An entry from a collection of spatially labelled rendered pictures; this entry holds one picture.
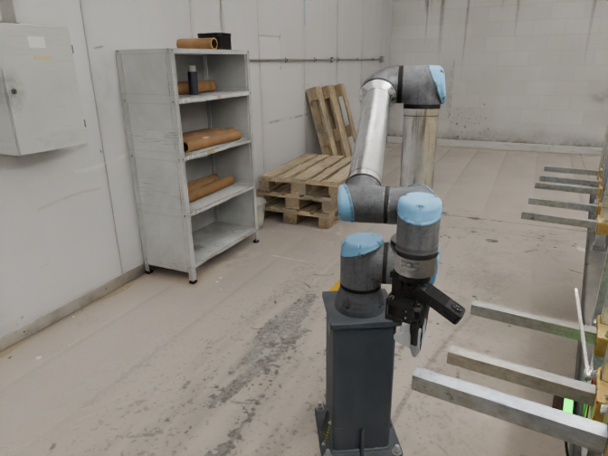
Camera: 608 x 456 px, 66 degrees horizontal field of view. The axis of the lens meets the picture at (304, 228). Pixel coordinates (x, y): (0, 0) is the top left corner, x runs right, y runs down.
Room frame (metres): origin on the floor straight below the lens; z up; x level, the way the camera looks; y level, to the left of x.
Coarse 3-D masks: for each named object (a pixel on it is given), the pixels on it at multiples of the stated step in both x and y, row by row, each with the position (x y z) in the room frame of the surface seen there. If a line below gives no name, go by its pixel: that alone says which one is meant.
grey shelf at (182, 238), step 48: (144, 96) 3.10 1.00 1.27; (192, 96) 3.26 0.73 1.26; (240, 96) 3.84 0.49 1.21; (144, 144) 3.12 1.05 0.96; (240, 144) 3.62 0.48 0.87; (144, 192) 3.14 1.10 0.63; (240, 192) 3.59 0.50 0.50; (144, 240) 3.17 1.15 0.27; (192, 240) 3.02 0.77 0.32; (240, 240) 3.55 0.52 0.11
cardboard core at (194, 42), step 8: (184, 40) 3.60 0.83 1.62; (192, 40) 3.57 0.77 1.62; (200, 40) 3.54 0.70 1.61; (208, 40) 3.50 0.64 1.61; (216, 40) 3.55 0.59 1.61; (184, 48) 3.60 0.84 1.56; (192, 48) 3.57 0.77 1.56; (200, 48) 3.54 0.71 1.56; (208, 48) 3.52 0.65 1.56; (216, 48) 3.55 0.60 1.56
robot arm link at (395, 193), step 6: (390, 186) 1.08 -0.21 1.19; (396, 186) 1.08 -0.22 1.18; (408, 186) 1.11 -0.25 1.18; (414, 186) 1.08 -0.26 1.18; (420, 186) 1.08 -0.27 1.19; (426, 186) 1.08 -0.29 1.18; (390, 192) 1.05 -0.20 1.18; (396, 192) 1.05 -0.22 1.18; (402, 192) 1.05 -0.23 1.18; (408, 192) 1.05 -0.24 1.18; (414, 192) 1.03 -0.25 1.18; (426, 192) 1.04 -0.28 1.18; (432, 192) 1.07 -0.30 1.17; (390, 198) 1.04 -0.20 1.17; (396, 198) 1.04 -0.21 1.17; (390, 204) 1.03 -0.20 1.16; (396, 204) 1.03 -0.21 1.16; (390, 210) 1.03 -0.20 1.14; (390, 216) 1.03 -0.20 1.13; (396, 216) 1.03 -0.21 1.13; (390, 222) 1.04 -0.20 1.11; (396, 222) 1.04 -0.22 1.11
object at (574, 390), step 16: (448, 352) 0.88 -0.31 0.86; (464, 352) 0.88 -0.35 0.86; (480, 368) 0.85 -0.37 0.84; (496, 368) 0.83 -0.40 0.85; (512, 368) 0.82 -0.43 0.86; (528, 368) 0.82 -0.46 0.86; (528, 384) 0.80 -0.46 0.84; (544, 384) 0.79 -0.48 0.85; (560, 384) 0.77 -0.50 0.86; (576, 384) 0.77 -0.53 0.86; (576, 400) 0.76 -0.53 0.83; (592, 400) 0.74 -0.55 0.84
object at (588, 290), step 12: (588, 216) 2.42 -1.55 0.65; (588, 228) 2.13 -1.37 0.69; (588, 240) 1.96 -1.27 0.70; (588, 252) 1.81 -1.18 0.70; (600, 252) 1.81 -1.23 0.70; (588, 264) 1.69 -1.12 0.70; (600, 264) 1.69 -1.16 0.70; (588, 276) 1.58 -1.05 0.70; (600, 276) 1.58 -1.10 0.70; (588, 288) 1.49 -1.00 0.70; (588, 300) 1.40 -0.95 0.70; (588, 312) 1.32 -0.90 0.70; (588, 348) 1.12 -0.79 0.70; (576, 360) 1.15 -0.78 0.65; (588, 360) 1.07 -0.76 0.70; (576, 372) 1.06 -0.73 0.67; (576, 408) 0.89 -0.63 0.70
